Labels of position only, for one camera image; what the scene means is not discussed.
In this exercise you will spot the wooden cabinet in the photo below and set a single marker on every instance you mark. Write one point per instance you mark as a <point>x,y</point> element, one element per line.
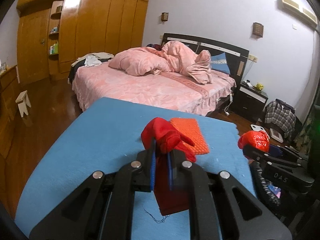
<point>7,100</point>

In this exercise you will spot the bed with dark headboard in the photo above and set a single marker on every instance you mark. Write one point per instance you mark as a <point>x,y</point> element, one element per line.
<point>150,90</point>

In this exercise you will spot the pink duvet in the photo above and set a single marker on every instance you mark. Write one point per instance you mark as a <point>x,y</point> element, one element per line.
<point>155,60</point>

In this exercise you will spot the plaid bag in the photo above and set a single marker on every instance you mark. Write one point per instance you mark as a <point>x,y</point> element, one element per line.
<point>280,120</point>

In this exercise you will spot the wooden wall lamp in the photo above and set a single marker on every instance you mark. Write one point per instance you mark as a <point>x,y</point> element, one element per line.
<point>257,30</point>
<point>164,17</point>

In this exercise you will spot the dark purple cloth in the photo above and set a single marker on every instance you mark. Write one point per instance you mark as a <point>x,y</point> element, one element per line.
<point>156,47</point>

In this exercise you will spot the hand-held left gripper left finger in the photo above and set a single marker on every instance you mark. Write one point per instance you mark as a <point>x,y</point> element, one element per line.
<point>152,170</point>

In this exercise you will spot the yellow plush toy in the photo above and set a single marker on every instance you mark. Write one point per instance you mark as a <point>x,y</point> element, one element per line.
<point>259,87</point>

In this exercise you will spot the trash bin with black liner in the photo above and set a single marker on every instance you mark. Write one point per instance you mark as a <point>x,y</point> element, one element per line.
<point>260,187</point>

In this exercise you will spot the small wooden stool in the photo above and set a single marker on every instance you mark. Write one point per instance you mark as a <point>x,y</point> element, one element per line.
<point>23,100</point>

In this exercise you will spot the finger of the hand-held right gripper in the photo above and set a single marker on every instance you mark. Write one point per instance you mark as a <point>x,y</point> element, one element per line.
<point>265,158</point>
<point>287,153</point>

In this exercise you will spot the blue tablecloth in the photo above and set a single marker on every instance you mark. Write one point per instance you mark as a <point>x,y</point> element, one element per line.
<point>100,135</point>

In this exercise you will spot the orange mesh pad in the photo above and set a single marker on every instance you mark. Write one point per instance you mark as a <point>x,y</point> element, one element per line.
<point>195,135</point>

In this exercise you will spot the red cloth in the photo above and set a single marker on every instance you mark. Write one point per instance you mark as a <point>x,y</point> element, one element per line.
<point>167,135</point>

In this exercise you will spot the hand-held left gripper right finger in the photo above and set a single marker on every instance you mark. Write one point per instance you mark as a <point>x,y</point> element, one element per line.
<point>170,175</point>

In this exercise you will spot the wooden wardrobe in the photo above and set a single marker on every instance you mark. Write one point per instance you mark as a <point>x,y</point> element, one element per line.
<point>100,30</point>

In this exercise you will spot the wall air conditioner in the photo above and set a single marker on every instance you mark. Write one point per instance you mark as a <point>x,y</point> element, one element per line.
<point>297,8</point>

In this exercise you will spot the dark nightstand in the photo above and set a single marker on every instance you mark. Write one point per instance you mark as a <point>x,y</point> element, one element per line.
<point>250,102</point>

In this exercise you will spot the pile of light clothes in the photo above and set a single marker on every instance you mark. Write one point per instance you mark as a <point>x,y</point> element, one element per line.
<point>92,58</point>

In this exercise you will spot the blue pillow with patterned band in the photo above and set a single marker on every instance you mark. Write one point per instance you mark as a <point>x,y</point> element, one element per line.
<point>221,63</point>

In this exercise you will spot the small box on shelf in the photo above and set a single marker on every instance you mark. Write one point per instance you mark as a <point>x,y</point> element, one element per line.
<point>59,9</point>

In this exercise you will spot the bathroom scale with red centre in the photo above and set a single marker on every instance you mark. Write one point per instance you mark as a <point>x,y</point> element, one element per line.
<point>276,135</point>

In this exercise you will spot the white bathroom scale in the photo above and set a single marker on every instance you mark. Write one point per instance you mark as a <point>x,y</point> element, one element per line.
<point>257,127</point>

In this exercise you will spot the wall socket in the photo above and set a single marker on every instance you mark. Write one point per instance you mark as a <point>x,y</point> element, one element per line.
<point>253,58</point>

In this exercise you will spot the red plastic bag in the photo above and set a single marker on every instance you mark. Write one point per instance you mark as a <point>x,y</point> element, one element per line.
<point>255,140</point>

